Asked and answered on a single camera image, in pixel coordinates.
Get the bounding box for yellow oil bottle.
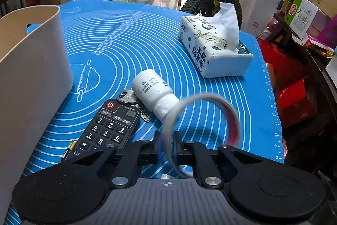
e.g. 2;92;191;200
279;0;294;20

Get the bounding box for green white carton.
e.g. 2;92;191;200
284;0;332;39

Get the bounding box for printed white tissue pack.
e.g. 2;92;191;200
178;2;254;78

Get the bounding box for black remote control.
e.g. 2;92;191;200
75;99;140;154

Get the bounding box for beige plastic basket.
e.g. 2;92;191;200
0;5;74;215

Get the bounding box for silver keys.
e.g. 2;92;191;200
116;89;152;123

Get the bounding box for clear tape roll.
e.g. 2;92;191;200
160;93;241;178

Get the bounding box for red boxes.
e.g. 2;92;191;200
257;38;316;128

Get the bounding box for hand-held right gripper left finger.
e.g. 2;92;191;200
61;131;169;187

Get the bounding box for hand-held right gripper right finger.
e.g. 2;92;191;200
171;135;264;187

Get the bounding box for blue silicone baking mat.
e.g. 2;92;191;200
5;0;285;225

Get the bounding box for white pill bottle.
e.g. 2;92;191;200
131;69;181;120

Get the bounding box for black gold battery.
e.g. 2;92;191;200
60;142;77;163

